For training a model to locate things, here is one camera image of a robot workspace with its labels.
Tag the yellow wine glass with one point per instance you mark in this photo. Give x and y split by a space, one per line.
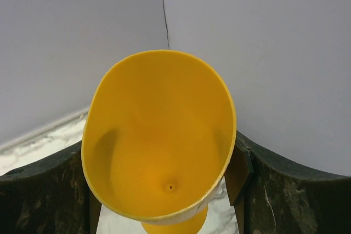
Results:
158 138

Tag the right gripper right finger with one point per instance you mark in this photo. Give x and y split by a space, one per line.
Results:
273 194

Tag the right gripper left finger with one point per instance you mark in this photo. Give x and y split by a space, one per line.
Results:
49 196

